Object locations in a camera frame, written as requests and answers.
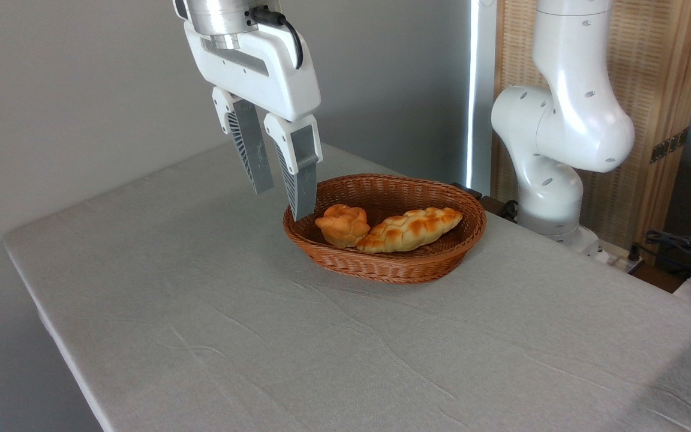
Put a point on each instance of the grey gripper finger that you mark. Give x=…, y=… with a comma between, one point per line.
x=300, y=186
x=252, y=153

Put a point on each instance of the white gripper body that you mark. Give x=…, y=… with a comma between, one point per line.
x=258, y=72

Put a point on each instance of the long braided bread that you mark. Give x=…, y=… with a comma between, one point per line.
x=408, y=231

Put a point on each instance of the small round bread roll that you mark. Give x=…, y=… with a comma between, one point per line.
x=342, y=225

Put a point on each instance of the brown wicker basket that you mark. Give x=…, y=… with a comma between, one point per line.
x=393, y=267

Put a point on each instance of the black block behind basket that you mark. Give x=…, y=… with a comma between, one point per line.
x=468, y=191

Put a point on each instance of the grey tablecloth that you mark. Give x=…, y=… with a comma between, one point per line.
x=381, y=360

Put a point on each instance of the dark metal hinge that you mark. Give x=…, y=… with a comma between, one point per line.
x=669, y=145

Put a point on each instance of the wooden woven screen panel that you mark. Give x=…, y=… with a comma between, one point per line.
x=657, y=66

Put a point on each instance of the white vertical window frame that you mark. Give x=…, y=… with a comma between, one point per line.
x=482, y=90

